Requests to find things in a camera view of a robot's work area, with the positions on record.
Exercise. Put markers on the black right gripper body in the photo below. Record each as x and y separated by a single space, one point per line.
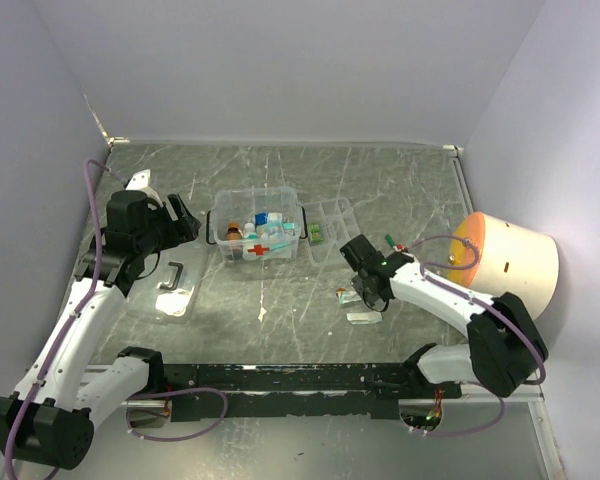
359 285

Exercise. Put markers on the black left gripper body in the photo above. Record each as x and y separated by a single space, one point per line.
163 233

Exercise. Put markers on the teal plaster packet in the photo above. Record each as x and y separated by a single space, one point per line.
348 297

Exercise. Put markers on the white plaster packet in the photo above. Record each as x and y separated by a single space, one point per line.
364 318

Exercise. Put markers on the brown medicine bottle orange cap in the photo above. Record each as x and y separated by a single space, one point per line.
234 237

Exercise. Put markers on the clear first aid box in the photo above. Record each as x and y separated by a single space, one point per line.
241 206

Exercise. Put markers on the white bottle green label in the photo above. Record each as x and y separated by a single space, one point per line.
249 231

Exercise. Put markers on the clear divider tray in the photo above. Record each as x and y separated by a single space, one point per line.
339 225

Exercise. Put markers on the blue white ointment tube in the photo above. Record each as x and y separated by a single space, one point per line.
267 217

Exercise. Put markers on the small green packet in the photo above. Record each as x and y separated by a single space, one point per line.
315 233

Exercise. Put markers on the clear zip bag teal strip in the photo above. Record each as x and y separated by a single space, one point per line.
270 246

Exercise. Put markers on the teal bandage roll package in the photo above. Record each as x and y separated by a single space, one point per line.
278 229

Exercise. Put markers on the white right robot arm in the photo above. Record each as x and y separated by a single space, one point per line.
503 350

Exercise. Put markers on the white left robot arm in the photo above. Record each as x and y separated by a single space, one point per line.
50 417

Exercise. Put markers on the red green thermometer pen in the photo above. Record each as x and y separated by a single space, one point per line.
396 246

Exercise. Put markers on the cream cylinder orange face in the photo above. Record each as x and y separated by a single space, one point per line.
495 256

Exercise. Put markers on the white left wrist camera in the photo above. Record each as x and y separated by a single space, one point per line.
142 181

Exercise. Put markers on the clear box lid black handle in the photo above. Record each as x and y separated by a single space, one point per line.
168 294

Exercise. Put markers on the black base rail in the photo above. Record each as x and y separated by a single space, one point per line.
374 390

